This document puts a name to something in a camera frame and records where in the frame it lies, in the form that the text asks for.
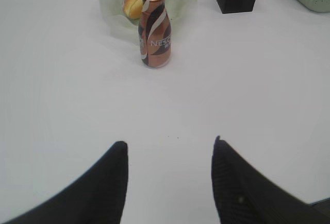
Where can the golden bread roll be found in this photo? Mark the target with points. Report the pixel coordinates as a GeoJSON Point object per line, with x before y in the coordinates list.
{"type": "Point", "coordinates": [132, 8]}

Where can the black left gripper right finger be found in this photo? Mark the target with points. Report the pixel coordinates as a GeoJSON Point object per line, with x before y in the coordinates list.
{"type": "Point", "coordinates": [243, 195]}

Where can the brown Nescafe coffee bottle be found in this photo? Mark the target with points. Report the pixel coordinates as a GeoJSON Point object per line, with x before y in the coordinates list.
{"type": "Point", "coordinates": [154, 33]}

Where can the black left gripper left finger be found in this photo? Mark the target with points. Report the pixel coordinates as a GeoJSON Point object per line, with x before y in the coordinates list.
{"type": "Point", "coordinates": [97, 196]}

